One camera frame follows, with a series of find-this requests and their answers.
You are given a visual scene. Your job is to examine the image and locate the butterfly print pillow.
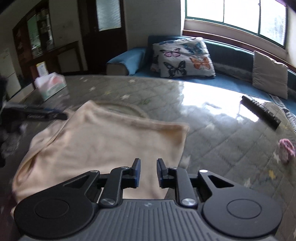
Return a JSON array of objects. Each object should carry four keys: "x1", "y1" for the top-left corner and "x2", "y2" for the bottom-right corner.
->
[{"x1": 151, "y1": 37, "x2": 216, "y2": 78}]

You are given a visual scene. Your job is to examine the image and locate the black remote control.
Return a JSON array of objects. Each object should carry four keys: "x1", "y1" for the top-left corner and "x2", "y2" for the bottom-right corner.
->
[{"x1": 240, "y1": 95, "x2": 281, "y2": 130}]

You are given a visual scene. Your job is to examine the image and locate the pink small toy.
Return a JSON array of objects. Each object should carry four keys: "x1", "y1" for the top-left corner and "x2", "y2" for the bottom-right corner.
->
[{"x1": 278, "y1": 138, "x2": 295, "y2": 164}]

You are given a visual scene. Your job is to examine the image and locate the tissue box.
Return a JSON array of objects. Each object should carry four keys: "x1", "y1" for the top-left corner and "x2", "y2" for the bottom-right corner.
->
[{"x1": 34, "y1": 72, "x2": 67, "y2": 101}]

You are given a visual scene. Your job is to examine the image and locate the plain beige pillow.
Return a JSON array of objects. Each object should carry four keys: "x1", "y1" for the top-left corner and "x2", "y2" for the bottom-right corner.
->
[{"x1": 252, "y1": 51, "x2": 288, "y2": 99}]

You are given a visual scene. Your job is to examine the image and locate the green framed window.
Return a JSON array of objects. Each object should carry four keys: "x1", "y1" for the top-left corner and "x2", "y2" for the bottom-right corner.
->
[{"x1": 186, "y1": 0, "x2": 287, "y2": 48}]

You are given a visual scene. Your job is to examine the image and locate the blue sofa bench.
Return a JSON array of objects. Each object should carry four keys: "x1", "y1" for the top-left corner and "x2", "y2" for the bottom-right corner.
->
[{"x1": 106, "y1": 36, "x2": 295, "y2": 127}]

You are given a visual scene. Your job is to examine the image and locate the white refrigerator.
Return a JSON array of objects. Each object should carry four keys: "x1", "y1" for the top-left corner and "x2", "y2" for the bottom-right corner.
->
[{"x1": 0, "y1": 49, "x2": 21, "y2": 98}]

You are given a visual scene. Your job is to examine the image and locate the cream beige garment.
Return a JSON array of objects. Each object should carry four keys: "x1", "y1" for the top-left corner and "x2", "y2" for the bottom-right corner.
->
[{"x1": 12, "y1": 100, "x2": 189, "y2": 202}]

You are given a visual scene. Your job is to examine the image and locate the quilted star table cover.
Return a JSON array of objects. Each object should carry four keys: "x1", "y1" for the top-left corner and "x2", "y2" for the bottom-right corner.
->
[{"x1": 0, "y1": 74, "x2": 296, "y2": 241}]

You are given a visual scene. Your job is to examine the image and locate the dark wooden door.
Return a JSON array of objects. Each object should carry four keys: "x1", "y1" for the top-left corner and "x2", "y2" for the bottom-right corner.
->
[{"x1": 77, "y1": 1, "x2": 127, "y2": 75}]

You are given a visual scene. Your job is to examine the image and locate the dark wooden cabinet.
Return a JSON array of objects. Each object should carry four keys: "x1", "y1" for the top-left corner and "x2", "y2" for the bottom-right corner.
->
[{"x1": 13, "y1": 1, "x2": 83, "y2": 84}]

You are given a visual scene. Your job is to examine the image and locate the round inset table stove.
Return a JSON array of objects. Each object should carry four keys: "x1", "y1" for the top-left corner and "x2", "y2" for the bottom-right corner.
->
[{"x1": 95, "y1": 100, "x2": 149, "y2": 118}]

